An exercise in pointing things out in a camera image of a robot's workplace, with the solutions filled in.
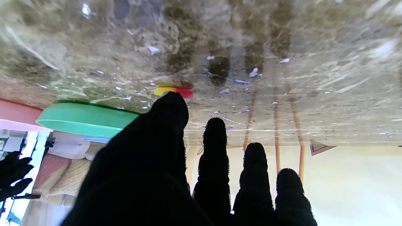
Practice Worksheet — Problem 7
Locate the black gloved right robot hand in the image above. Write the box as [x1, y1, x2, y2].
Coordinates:
[0, 151, 34, 202]

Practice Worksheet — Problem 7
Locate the small red white candy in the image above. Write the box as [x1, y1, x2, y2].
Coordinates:
[153, 87, 194, 100]

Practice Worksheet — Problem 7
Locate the green square plastic dish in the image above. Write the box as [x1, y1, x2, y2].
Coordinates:
[35, 102, 140, 138]

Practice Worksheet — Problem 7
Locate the blue square plastic dish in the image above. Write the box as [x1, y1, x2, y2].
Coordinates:
[83, 135, 111, 144]

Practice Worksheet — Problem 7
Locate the beige sofa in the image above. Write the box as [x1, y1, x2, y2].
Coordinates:
[20, 132, 109, 226]

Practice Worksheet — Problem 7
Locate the wooden tripod floor lamp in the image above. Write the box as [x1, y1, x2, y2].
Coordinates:
[243, 91, 307, 184]

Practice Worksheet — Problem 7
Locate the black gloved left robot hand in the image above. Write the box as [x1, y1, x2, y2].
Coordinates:
[61, 92, 318, 226]

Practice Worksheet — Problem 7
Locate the cream knitted cushion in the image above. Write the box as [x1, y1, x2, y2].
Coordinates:
[49, 159, 93, 198]

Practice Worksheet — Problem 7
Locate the pink square plastic dish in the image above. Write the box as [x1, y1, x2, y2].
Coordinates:
[0, 100, 53, 133]

